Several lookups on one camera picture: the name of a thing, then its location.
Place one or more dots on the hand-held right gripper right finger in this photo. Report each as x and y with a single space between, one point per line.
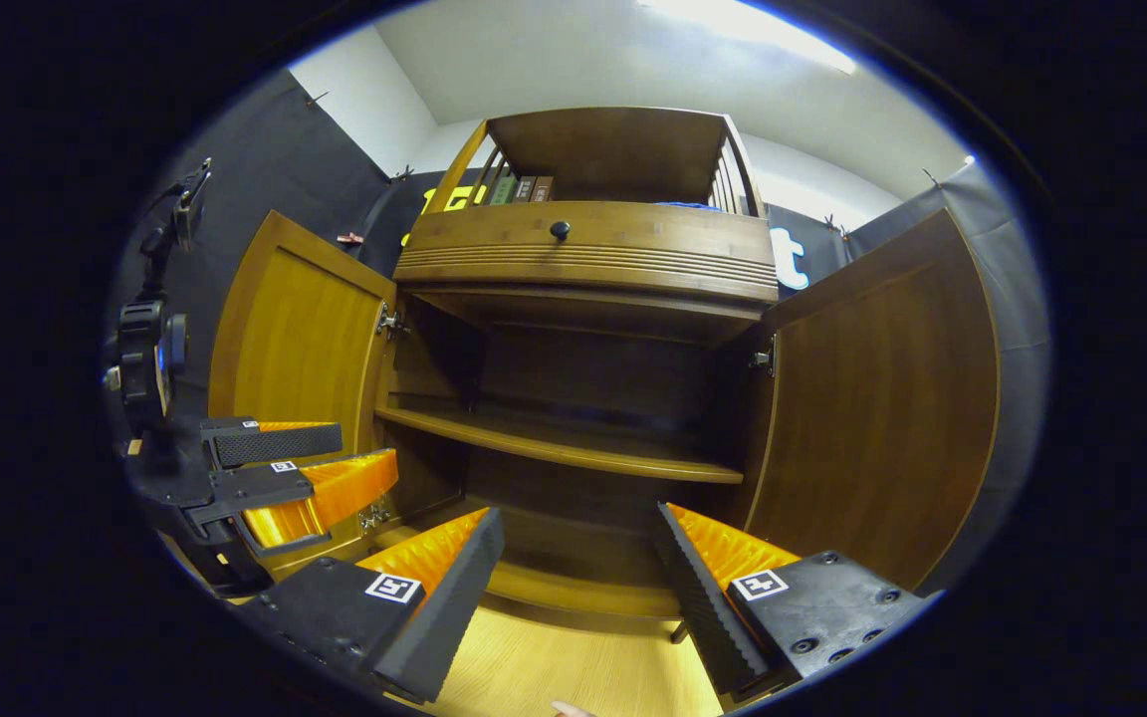
698 607

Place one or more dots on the wooden inner shelf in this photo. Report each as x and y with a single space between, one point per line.
573 448

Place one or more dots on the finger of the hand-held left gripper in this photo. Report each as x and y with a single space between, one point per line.
255 488
275 443

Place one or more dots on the small brown book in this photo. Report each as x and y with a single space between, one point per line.
525 189
543 189

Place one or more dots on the wooden cabinet door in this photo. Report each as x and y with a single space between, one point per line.
295 339
882 398

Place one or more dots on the red clip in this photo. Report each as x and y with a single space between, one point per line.
350 239

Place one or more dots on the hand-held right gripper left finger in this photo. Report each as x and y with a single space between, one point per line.
454 617

